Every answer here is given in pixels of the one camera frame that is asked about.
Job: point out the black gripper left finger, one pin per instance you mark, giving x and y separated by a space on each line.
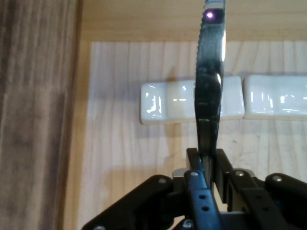
199 203

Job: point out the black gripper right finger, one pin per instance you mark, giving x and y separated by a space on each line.
275 203

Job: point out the light wooden drawer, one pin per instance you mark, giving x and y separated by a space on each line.
120 148

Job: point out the silver table knife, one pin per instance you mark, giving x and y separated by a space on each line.
208 72

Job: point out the dark wooden drawer cabinet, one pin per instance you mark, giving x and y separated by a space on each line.
31 107

